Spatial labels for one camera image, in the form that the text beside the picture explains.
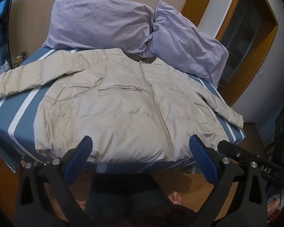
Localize dark glass door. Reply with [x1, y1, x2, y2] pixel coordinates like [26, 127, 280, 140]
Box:
[216, 0, 268, 88]

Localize large purple pillow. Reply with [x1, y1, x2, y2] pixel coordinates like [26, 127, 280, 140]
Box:
[43, 0, 155, 54]

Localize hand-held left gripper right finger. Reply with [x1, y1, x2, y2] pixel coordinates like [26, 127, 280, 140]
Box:
[189, 134, 268, 227]

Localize beige puffer jacket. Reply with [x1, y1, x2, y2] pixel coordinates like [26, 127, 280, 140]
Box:
[0, 48, 244, 163]

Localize small purple pillow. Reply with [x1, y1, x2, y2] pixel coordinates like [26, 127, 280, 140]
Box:
[145, 0, 229, 88]

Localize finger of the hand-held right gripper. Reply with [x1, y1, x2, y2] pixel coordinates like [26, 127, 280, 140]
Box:
[217, 141, 284, 190]

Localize blue white striped bed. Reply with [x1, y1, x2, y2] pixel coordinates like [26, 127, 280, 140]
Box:
[0, 46, 247, 173]

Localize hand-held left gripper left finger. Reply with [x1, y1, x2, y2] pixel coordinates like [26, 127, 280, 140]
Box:
[14, 135, 95, 227]

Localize person's dark trouser legs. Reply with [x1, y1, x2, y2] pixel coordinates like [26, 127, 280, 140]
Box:
[84, 171, 178, 227]

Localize wooden door frame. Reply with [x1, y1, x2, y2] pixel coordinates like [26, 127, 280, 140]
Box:
[180, 0, 279, 107]

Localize yellow black toy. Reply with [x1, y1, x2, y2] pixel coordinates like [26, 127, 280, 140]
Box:
[14, 51, 27, 67]

